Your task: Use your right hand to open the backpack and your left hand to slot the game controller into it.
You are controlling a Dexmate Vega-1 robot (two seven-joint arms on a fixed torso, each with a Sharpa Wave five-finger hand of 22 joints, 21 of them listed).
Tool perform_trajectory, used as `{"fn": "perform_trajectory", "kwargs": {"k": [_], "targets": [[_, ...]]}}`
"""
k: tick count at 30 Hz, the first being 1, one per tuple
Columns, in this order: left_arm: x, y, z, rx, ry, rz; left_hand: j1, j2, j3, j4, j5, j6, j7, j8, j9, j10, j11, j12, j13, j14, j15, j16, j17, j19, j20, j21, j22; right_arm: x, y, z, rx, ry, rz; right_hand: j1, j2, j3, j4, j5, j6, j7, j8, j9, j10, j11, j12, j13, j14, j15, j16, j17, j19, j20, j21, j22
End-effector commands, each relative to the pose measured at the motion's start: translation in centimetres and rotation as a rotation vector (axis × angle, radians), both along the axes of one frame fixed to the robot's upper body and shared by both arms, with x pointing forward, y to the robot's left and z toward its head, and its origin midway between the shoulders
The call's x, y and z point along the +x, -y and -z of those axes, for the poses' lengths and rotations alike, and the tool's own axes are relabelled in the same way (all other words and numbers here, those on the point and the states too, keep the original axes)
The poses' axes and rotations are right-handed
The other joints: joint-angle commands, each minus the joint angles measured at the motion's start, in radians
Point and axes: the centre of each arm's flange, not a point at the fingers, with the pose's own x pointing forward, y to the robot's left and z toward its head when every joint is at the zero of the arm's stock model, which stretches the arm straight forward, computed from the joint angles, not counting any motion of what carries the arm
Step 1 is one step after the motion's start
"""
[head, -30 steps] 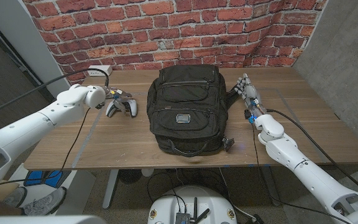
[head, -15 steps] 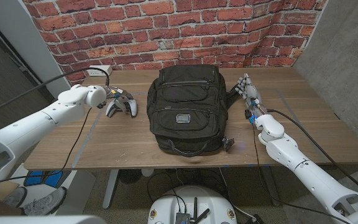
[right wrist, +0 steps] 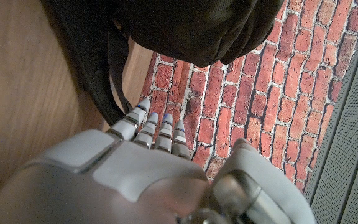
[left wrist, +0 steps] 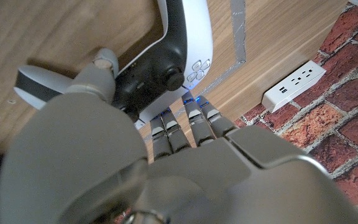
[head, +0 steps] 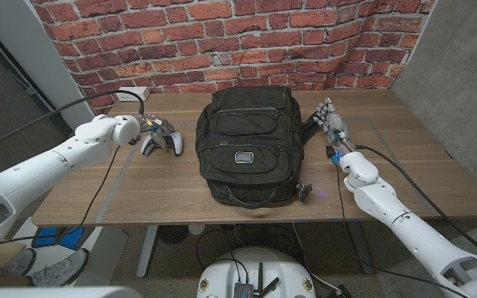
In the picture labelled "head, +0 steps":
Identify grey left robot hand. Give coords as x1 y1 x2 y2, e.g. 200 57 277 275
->
138 116 176 149

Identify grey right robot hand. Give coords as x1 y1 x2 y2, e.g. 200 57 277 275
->
312 97 358 156

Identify white black game controller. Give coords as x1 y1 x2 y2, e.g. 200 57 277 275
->
140 130 184 157

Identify black backpack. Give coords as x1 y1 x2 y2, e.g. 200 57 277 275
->
195 85 320 209

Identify white power strip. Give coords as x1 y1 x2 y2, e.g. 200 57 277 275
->
115 86 151 103

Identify red brick print backdrop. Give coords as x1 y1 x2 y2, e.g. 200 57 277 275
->
31 0 437 121

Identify black round floor object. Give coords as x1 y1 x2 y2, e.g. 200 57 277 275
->
157 225 190 245

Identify grey table leg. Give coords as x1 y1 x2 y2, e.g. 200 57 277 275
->
348 221 375 275

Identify white table leg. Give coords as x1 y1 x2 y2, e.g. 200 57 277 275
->
136 224 160 279

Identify blue black floor pad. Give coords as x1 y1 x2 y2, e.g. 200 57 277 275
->
31 225 95 252

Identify white robot torso base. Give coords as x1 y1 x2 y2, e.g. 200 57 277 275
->
195 247 317 298

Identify slanted black antenna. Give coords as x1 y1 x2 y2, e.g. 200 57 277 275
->
262 276 281 298

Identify grey sneaker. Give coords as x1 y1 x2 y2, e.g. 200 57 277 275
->
2 248 36 276
29 248 89 287

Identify small grey computer box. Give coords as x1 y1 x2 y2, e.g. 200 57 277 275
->
233 282 255 298

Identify white robot chest edge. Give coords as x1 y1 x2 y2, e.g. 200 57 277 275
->
0 285 142 298

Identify tan cardboard piece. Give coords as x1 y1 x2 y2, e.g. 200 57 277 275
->
0 241 27 268

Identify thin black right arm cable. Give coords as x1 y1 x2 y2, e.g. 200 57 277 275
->
335 161 474 298

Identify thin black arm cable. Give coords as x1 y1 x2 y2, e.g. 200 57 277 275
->
335 161 474 298
0 144 122 253

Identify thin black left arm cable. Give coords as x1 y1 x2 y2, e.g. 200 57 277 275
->
0 144 122 253

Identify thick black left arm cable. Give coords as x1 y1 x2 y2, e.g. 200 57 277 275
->
0 89 146 158

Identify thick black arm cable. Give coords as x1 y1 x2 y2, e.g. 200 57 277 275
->
354 143 477 263
0 89 146 158

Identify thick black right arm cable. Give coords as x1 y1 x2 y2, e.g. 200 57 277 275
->
354 143 477 263

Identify black floor cable loop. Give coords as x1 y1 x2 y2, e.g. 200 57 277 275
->
195 228 250 285

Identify white floor cable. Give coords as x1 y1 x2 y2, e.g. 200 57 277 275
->
291 223 343 294

